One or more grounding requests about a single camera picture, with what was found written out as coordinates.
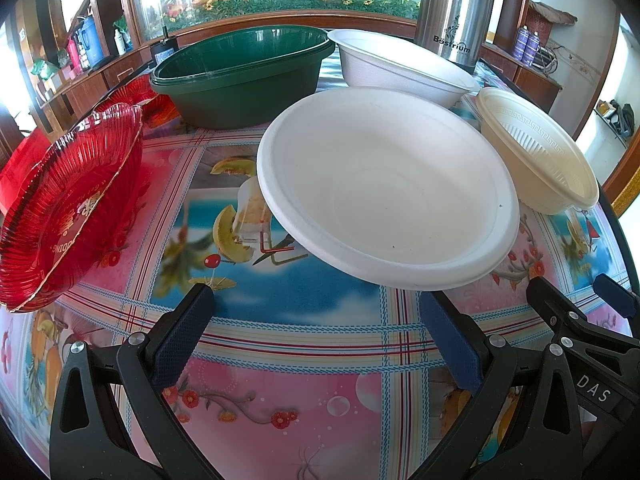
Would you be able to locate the red glass plate with text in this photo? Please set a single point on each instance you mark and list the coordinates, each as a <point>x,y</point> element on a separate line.
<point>69,208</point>

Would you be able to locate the fruit pattern tablecloth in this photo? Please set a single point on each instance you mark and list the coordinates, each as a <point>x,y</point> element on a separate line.
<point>303,371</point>

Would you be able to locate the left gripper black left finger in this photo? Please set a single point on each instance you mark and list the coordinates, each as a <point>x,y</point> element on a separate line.
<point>89,439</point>

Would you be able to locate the blue thermos jug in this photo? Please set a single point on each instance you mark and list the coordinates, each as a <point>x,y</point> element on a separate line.
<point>88,36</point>

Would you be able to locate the red gift bag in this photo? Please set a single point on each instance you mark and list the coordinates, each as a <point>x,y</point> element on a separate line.
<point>28,154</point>

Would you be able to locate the pink thermos jug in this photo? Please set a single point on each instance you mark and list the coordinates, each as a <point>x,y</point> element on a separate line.
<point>73,54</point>

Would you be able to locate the red glass plate with sticker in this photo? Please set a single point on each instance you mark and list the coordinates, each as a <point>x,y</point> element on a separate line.
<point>157,109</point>

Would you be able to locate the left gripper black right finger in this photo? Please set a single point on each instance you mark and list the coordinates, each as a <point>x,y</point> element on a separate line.
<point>543,439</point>

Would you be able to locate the purple spray cans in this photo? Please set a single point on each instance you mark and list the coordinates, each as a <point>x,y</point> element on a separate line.
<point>526,45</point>

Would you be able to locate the green plastic basin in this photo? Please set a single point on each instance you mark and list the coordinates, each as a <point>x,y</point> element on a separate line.
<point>243,78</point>

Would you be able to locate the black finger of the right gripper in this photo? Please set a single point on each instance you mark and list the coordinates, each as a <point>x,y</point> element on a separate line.
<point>622,300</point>
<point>572,334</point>

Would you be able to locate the cream plastic bowl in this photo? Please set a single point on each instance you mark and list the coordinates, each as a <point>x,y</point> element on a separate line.
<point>549,171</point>

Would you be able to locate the stainless steel thermos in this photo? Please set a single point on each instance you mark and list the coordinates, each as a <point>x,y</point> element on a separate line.
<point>454,29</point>

